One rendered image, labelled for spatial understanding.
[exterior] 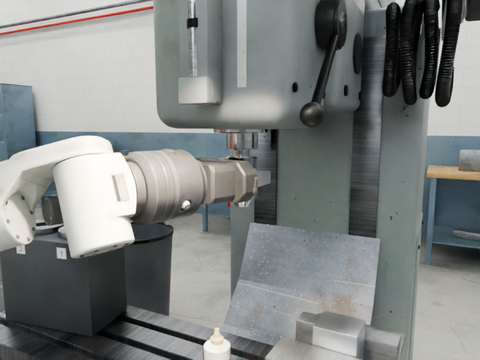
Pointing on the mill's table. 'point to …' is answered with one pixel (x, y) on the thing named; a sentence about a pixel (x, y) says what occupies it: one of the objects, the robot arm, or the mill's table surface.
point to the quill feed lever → (337, 37)
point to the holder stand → (62, 284)
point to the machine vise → (392, 351)
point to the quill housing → (245, 66)
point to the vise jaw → (303, 351)
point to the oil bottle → (217, 348)
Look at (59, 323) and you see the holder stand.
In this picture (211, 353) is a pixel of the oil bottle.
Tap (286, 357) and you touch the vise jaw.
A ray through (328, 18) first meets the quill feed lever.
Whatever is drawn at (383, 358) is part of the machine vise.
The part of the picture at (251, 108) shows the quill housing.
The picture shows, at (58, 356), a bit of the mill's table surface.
